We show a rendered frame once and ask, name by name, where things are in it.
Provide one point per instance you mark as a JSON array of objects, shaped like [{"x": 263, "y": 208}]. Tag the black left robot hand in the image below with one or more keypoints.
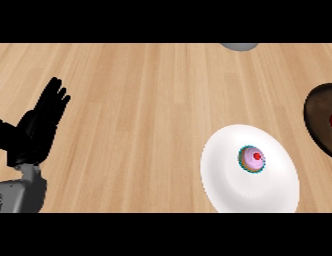
[{"x": 35, "y": 126}]

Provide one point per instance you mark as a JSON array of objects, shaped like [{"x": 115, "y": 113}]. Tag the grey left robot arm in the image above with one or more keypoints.
[{"x": 18, "y": 193}]

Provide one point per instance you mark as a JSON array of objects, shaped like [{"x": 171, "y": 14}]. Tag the can with teal rim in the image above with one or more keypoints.
[{"x": 252, "y": 159}]

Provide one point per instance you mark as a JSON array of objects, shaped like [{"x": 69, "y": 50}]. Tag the white plate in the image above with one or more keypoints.
[{"x": 251, "y": 186}]

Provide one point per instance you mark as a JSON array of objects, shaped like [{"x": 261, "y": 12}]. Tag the dark brown pan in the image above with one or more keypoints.
[{"x": 328, "y": 123}]

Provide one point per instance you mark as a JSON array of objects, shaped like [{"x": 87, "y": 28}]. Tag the grey rounded object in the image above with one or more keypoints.
[{"x": 239, "y": 46}]

